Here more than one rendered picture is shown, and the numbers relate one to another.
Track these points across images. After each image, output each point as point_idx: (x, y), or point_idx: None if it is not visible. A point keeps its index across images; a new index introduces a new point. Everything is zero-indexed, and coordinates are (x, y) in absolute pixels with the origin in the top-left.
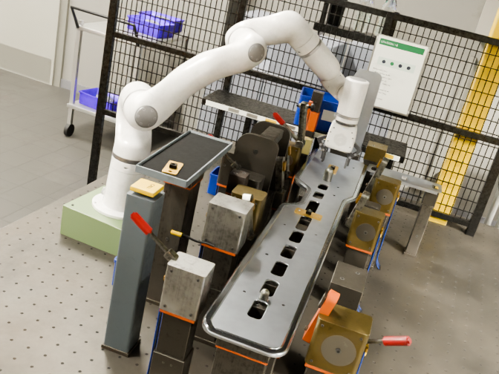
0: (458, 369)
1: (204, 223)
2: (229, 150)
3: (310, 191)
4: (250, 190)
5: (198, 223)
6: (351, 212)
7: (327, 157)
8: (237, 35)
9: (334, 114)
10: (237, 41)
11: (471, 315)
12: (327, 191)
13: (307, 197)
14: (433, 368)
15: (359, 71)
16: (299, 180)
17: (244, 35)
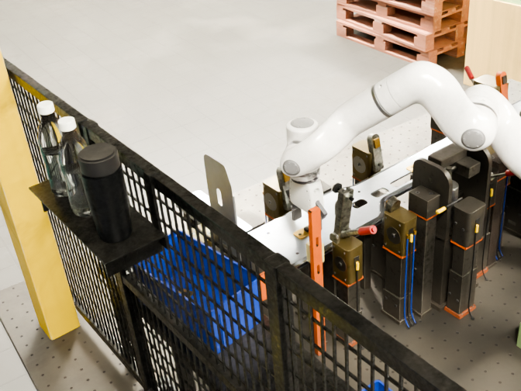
0: (322, 178)
1: (446, 353)
2: (477, 204)
3: (387, 195)
4: (493, 150)
5: (455, 354)
6: (378, 157)
7: (284, 254)
8: (497, 101)
9: (319, 174)
10: (504, 97)
11: (243, 207)
12: (362, 196)
13: (398, 188)
14: (341, 181)
15: (224, 169)
16: (383, 211)
17: (493, 91)
